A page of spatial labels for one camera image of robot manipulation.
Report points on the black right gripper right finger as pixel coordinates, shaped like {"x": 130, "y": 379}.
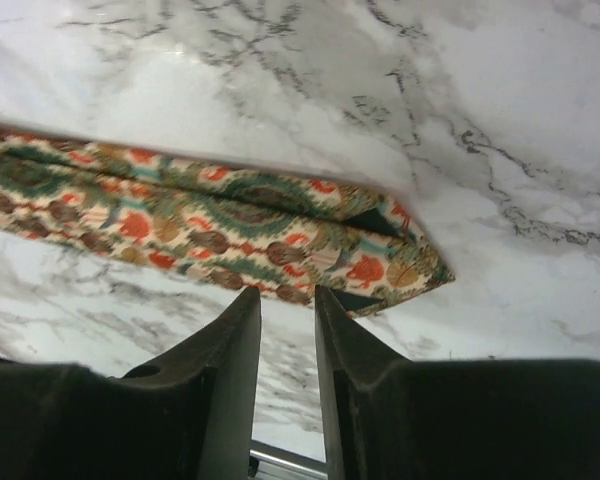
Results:
{"x": 363, "y": 396}

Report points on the paisley flamingo patterned tie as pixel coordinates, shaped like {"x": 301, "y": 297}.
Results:
{"x": 228, "y": 226}

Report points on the aluminium rail frame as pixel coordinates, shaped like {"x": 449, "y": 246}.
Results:
{"x": 268, "y": 462}

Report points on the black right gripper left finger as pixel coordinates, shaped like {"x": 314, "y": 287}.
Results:
{"x": 194, "y": 404}

